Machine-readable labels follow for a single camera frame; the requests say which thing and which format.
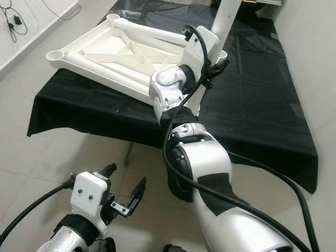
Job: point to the long clear tape strip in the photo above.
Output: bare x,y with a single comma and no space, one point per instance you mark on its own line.
127,13

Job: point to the grey metal table leg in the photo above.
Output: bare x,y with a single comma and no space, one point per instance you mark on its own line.
129,153

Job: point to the black power adapter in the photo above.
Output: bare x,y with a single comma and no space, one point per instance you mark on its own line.
17,21

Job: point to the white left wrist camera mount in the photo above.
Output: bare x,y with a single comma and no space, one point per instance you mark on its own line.
89,191

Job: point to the black tablecloth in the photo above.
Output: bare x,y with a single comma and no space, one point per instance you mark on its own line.
257,105

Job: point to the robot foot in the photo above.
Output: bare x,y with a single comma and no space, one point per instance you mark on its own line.
106,245
173,248

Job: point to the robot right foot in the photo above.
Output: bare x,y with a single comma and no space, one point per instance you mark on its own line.
173,248

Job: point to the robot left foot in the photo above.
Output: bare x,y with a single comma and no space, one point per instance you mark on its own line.
106,245

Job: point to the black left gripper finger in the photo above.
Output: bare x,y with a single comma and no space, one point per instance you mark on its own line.
107,170
139,193

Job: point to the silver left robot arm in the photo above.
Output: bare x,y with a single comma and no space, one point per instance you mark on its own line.
73,236

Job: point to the speckled grey right wrist camera mount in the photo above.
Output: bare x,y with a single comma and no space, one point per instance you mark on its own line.
199,52

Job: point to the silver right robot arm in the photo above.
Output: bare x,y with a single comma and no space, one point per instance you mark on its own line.
210,173

